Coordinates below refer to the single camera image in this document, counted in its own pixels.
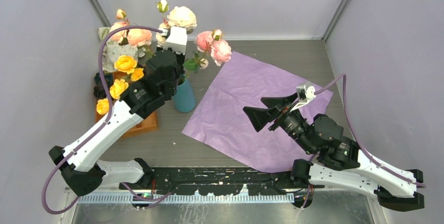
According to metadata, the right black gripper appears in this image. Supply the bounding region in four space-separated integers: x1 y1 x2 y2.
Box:
241 92 315 153

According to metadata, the teal cylindrical vase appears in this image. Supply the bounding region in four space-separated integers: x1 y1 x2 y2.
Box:
173 74 196 113

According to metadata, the peach rose flower stem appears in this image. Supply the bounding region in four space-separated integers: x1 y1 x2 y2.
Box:
109 9 152 58

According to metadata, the pink paper flower bouquet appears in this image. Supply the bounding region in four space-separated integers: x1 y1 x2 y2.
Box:
182 51 334 174

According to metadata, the pink rose flower stem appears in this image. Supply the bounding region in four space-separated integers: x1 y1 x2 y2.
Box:
183 29 232 78

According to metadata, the white yellow flower stem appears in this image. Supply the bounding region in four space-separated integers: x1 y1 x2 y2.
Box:
156 0 197 49

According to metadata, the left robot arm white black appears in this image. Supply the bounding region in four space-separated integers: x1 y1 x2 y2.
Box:
49 49 185 196

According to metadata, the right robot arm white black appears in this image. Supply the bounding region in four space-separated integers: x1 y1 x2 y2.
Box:
243 88 425 212

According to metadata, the orange compartment tray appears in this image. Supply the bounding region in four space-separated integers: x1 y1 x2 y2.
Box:
94 72 159 138

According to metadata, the cream printed cloth bag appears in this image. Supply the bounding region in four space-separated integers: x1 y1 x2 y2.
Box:
98 27 147 73

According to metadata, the dark rolled fabric top-left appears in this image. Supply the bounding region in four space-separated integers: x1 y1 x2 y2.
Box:
94 72 114 84

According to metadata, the dark rolled fabric middle-left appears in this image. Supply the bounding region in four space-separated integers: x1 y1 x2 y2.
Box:
93 83 107 99

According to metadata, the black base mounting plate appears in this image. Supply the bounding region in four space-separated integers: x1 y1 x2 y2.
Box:
127 167 307 196

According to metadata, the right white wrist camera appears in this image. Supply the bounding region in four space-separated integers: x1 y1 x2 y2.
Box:
290 81 316 112

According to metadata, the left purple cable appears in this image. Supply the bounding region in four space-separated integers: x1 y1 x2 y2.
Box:
41 25 171 216

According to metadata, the aluminium rail frame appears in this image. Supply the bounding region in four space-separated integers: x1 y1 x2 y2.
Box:
77 184 295 208

